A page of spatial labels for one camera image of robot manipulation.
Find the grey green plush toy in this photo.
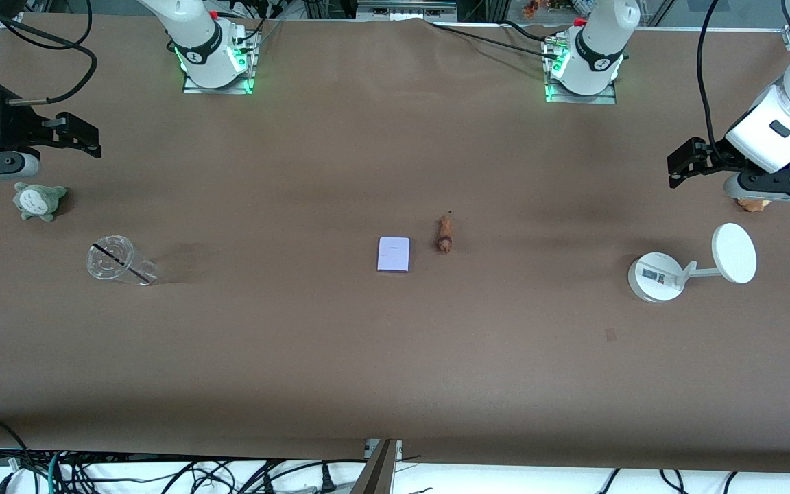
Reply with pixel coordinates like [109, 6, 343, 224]
[13, 181, 68, 222]

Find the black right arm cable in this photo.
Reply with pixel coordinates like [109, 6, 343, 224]
[0, 0, 99, 106]

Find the silver metal frame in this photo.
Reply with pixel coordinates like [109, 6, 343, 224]
[357, 0, 459, 21]

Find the clear plastic cup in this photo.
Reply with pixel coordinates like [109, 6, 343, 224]
[86, 235, 160, 286]

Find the black straw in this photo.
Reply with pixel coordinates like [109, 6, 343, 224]
[93, 244, 152, 284]

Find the white round phone stand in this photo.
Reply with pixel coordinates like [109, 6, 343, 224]
[627, 222, 758, 303]

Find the aluminium profile beam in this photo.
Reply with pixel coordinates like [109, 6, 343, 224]
[349, 439, 402, 494]

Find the brown table cover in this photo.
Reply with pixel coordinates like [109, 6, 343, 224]
[0, 12, 790, 474]

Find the black cable on table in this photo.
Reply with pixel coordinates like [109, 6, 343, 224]
[428, 21, 564, 62]

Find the white phone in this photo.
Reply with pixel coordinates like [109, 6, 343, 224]
[376, 237, 411, 274]

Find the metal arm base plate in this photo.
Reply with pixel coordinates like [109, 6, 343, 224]
[544, 38, 617, 105]
[181, 27, 256, 95]

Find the brown lion statue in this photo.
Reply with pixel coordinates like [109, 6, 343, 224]
[436, 211, 455, 254]

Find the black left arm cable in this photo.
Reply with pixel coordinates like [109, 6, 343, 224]
[696, 0, 736, 163]

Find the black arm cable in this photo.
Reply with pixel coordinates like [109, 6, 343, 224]
[696, 0, 736, 163]
[0, 0, 99, 106]

